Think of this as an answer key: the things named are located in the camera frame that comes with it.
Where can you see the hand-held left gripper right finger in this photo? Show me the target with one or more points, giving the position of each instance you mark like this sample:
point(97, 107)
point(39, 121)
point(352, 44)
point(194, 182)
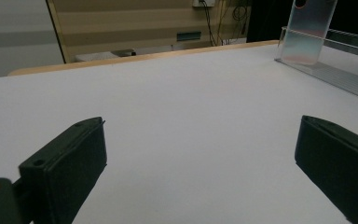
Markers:
point(341, 168)

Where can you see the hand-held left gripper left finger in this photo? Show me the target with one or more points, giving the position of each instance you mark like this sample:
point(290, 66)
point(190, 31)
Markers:
point(65, 168)

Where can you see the clear plastic box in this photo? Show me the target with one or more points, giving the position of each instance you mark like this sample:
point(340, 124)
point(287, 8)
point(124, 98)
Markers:
point(348, 77)

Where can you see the wooden table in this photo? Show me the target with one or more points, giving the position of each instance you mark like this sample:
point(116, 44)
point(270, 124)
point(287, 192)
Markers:
point(136, 58)

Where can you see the white board sheet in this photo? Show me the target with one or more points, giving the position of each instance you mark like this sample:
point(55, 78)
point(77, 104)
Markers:
point(183, 109)

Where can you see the light wooden desk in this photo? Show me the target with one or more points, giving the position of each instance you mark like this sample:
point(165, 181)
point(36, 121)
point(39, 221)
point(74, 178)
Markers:
point(121, 21)

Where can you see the white wall socket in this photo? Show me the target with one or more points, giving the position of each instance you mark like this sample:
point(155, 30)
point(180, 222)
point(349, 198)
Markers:
point(203, 2)

